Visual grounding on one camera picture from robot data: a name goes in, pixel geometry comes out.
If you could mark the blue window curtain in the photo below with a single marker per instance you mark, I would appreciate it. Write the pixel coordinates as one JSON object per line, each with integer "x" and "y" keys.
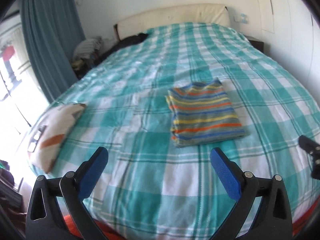
{"x": 51, "y": 30}

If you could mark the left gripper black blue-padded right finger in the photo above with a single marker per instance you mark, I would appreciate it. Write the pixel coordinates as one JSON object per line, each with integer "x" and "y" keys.
{"x": 273, "y": 218}

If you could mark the cream padded headboard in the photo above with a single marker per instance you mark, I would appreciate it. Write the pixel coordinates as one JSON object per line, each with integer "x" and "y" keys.
{"x": 195, "y": 13}

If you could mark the wall socket with sticker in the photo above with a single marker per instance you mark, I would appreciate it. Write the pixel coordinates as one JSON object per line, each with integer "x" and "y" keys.
{"x": 241, "y": 18}

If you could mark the multicolour striped knit sweater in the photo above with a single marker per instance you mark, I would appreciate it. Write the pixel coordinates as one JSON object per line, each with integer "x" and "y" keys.
{"x": 202, "y": 113}

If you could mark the black garment on bed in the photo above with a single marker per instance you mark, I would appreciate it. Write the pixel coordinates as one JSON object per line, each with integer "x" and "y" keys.
{"x": 127, "y": 42}

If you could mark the dark wooden nightstand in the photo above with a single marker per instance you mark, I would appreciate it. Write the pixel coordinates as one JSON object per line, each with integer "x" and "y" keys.
{"x": 256, "y": 43}

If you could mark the striped clothes pile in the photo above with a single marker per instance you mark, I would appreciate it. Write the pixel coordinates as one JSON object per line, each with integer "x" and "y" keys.
{"x": 88, "y": 51}

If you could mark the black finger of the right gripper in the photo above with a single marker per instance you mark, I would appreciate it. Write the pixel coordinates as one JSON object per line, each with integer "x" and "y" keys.
{"x": 312, "y": 148}

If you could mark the teal white plaid bedspread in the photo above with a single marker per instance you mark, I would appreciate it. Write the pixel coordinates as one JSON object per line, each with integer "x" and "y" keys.
{"x": 151, "y": 189}

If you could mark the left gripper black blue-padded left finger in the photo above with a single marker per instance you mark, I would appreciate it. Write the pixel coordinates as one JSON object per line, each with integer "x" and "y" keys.
{"x": 44, "y": 217}

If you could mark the white patterned throw pillow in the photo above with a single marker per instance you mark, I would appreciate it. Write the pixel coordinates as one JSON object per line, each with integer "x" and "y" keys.
{"x": 49, "y": 133}

